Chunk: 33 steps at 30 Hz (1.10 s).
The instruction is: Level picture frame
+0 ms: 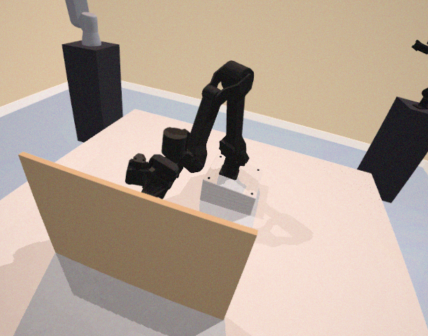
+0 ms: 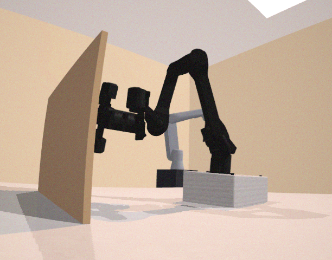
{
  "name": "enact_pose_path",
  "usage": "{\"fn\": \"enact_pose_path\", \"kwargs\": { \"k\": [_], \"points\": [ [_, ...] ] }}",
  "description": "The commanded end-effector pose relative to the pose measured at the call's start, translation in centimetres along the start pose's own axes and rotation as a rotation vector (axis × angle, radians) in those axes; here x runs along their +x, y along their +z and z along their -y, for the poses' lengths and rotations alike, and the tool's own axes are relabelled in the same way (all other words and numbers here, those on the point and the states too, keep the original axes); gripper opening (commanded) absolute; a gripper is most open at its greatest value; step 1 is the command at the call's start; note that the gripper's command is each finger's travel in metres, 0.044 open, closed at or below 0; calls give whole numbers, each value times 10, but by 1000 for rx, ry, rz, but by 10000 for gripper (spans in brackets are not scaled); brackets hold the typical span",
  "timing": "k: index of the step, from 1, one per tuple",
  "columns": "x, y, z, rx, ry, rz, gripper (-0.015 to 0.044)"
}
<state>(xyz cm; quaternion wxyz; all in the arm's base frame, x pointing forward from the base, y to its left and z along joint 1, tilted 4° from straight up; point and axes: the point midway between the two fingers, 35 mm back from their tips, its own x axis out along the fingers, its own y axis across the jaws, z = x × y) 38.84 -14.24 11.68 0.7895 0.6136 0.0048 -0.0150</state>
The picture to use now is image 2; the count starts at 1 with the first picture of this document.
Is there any tan flat board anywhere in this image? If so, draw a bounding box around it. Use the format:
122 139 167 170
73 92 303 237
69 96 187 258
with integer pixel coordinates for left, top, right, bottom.
38 31 108 224

